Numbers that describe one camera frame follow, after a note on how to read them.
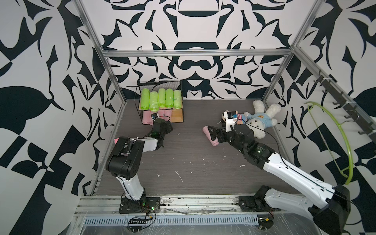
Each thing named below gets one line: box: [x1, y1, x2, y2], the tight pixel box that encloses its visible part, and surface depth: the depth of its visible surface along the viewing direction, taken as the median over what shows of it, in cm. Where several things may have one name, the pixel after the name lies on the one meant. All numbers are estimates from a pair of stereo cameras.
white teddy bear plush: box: [243, 99, 282, 140], surface depth 102 cm
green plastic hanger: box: [303, 101, 354, 186], surface depth 60 cm
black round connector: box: [258, 215, 275, 230], surface depth 73 cm
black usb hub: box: [129, 218, 147, 224], surface depth 74 cm
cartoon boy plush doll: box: [235, 110, 248, 125], surface depth 103 cm
